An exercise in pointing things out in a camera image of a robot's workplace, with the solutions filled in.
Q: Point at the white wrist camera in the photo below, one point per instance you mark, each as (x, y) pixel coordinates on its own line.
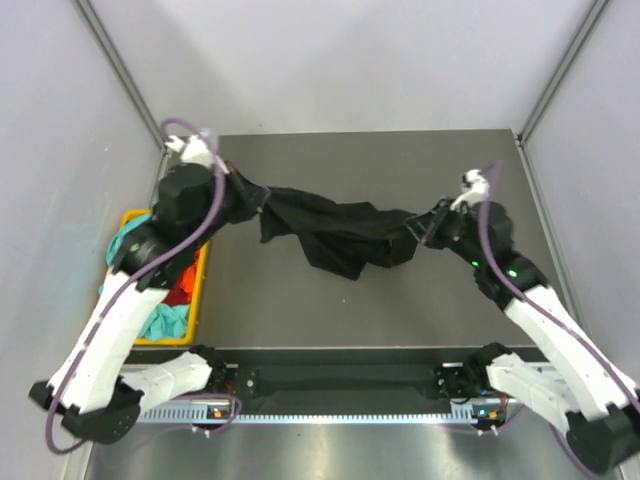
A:
(475, 189)
(190, 150)

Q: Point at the right aluminium frame post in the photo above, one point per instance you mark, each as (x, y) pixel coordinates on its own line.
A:
(577, 43)

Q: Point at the dark red t-shirt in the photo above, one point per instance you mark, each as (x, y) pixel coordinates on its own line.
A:
(178, 297)

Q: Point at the black t-shirt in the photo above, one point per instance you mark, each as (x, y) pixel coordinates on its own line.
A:
(339, 238)

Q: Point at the orange t-shirt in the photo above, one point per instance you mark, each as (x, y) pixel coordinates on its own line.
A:
(189, 278)

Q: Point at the yellow plastic bin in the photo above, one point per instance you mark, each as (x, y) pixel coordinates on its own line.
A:
(193, 312)

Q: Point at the aluminium frame post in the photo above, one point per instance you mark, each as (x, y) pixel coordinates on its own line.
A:
(99, 33)
(577, 43)

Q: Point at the teal t-shirt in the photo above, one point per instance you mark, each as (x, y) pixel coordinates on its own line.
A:
(165, 322)

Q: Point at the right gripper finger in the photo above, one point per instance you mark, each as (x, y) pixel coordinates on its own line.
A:
(421, 228)
(438, 212)

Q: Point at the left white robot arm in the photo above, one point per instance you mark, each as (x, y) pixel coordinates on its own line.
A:
(89, 395)

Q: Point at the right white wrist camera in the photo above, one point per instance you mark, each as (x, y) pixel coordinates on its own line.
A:
(475, 189)

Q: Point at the left aluminium frame post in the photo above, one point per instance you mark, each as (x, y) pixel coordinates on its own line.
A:
(99, 33)

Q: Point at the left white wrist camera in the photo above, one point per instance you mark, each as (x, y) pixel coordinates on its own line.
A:
(190, 150)

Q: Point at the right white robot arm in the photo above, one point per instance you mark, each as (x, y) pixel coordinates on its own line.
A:
(587, 399)

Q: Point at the slotted grey cable duct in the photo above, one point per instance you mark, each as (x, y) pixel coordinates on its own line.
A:
(219, 412)

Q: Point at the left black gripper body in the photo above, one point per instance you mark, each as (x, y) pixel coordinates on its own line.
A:
(238, 206)

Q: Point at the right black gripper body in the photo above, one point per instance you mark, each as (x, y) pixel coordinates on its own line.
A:
(451, 231)

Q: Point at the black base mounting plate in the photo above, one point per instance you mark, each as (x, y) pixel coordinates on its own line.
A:
(346, 380)

